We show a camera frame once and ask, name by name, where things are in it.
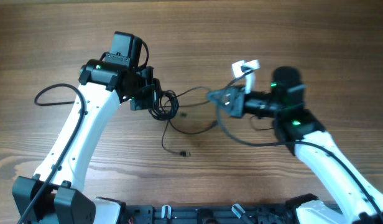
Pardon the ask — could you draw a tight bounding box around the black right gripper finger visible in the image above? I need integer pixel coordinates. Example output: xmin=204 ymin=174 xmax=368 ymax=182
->
xmin=215 ymin=101 xmax=232 ymax=115
xmin=206 ymin=90 xmax=231 ymax=103

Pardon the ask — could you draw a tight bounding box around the black cable bundle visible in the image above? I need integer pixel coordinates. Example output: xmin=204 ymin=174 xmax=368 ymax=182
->
xmin=147 ymin=86 xmax=220 ymax=157

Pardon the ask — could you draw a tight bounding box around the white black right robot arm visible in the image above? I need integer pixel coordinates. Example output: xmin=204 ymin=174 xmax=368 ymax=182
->
xmin=207 ymin=65 xmax=383 ymax=223

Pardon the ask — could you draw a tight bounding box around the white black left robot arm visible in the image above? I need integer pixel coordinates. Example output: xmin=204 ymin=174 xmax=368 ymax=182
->
xmin=12 ymin=32 xmax=160 ymax=223

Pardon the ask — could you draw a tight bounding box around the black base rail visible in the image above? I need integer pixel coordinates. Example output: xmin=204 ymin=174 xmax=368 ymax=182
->
xmin=119 ymin=204 xmax=298 ymax=224

